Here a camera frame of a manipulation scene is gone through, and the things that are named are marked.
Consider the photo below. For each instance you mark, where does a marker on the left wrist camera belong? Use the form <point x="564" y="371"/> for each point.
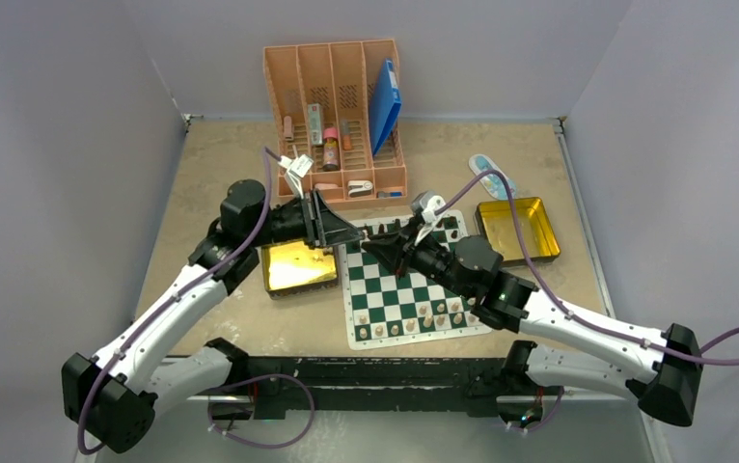
<point x="294" y="171"/>

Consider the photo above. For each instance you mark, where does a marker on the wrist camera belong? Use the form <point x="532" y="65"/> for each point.
<point x="428" y="210"/>
<point x="294" y="171"/>

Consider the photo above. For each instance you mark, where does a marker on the blue white packaged item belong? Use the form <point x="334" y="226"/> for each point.
<point x="495" y="186"/>

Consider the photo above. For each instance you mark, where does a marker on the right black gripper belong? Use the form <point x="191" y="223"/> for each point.
<point x="396" y="250"/>

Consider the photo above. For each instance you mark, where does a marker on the brown bottle pink cap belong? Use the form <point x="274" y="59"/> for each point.
<point x="331" y="151"/>

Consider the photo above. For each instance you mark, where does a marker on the left gold tin tray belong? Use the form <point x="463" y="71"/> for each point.
<point x="293" y="268"/>

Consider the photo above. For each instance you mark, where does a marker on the gold tin tray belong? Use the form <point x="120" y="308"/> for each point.
<point x="498" y="223"/>
<point x="293" y="268"/>

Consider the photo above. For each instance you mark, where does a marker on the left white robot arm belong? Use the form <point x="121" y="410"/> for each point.
<point x="114" y="395"/>

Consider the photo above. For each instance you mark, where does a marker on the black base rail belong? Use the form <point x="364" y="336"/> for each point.
<point x="477" y="387"/>

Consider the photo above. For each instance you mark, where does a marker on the right gold tin tray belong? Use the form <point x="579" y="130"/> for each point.
<point x="498" y="223"/>

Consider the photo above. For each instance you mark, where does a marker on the white green box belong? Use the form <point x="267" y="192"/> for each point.
<point x="315" y="124"/>

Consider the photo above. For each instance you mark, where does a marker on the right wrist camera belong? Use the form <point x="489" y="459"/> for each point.
<point x="428" y="210"/>

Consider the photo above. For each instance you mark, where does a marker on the white stapler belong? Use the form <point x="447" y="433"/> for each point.
<point x="359" y="188"/>

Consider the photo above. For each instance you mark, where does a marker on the green white chess board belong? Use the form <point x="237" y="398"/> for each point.
<point x="368" y="287"/>

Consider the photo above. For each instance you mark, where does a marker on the pink desk organizer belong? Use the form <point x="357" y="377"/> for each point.
<point x="321" y="96"/>

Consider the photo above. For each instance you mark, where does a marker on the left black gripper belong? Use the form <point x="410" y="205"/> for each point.
<point x="326" y="228"/>

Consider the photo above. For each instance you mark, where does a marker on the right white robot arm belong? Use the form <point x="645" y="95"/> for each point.
<point x="654" y="367"/>

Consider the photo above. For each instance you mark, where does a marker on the blue folder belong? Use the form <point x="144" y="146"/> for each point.
<point x="384" y="106"/>

